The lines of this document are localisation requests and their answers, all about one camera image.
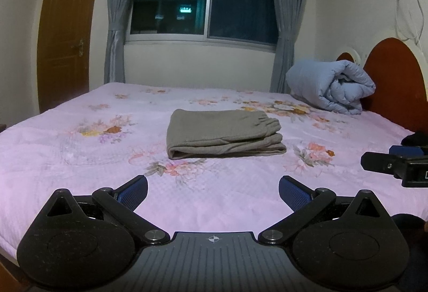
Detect pink floral bed sheet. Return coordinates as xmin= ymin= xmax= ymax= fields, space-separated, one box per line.
xmin=0 ymin=82 xmax=428 ymax=257

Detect light blue rolled quilt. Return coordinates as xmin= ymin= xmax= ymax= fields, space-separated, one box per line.
xmin=285 ymin=59 xmax=377 ymax=115

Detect metal door handle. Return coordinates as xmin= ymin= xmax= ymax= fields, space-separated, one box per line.
xmin=70 ymin=38 xmax=84 ymax=56

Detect brown wooden door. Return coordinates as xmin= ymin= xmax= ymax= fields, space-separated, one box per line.
xmin=36 ymin=0 xmax=108 ymax=114

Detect brown wooden headboard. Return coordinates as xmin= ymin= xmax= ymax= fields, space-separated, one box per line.
xmin=335 ymin=29 xmax=428 ymax=134

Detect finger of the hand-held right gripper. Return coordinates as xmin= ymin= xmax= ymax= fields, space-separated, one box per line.
xmin=360 ymin=151 xmax=407 ymax=179
xmin=389 ymin=144 xmax=428 ymax=157

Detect grey curtain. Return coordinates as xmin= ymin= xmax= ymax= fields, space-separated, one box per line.
xmin=267 ymin=0 xmax=314 ymax=94
xmin=103 ymin=0 xmax=149 ymax=84

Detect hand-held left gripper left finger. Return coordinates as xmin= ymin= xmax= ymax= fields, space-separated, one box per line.
xmin=46 ymin=175 xmax=171 ymax=246

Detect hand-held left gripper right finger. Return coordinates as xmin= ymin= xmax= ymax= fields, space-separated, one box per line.
xmin=258 ymin=175 xmax=384 ymax=246

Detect grey pants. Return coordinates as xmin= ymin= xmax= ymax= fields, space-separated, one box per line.
xmin=166 ymin=108 xmax=287 ymax=160

